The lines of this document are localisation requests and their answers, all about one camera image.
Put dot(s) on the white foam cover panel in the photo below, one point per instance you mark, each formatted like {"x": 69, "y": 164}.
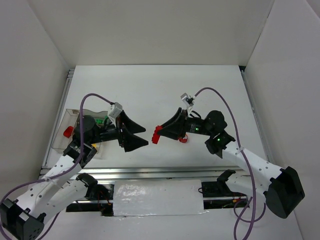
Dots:
{"x": 157, "y": 198}

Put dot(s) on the colourless clear container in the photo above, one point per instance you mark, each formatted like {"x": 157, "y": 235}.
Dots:
{"x": 67, "y": 126}

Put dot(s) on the red brick with cupcake print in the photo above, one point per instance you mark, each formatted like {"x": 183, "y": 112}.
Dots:
{"x": 155, "y": 137}

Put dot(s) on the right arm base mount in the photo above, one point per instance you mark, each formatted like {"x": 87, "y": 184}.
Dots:
{"x": 216, "y": 194}

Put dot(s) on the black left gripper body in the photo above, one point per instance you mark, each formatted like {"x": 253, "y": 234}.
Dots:
{"x": 121, "y": 134}

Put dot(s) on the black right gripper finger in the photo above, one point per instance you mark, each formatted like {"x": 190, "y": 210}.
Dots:
{"x": 177, "y": 123}
{"x": 172, "y": 133}

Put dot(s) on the red lego brick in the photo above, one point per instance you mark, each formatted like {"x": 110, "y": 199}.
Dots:
{"x": 68, "y": 132}

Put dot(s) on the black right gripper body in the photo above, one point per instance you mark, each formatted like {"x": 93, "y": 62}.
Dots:
{"x": 183, "y": 126}

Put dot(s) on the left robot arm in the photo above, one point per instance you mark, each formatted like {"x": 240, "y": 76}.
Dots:
{"x": 26, "y": 216}

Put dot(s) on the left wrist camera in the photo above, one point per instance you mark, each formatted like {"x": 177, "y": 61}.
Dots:
{"x": 115, "y": 111}

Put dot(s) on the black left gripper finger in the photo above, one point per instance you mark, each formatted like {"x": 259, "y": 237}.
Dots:
{"x": 130, "y": 125}
{"x": 131, "y": 142}

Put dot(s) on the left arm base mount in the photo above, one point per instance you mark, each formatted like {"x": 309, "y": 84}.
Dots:
{"x": 98, "y": 198}

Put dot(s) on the green two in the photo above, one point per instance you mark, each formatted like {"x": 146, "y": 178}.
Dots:
{"x": 99, "y": 121}

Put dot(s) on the red flower print block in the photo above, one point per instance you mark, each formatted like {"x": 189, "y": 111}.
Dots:
{"x": 183, "y": 139}

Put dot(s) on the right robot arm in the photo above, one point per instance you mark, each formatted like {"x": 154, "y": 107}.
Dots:
{"x": 279, "y": 188}

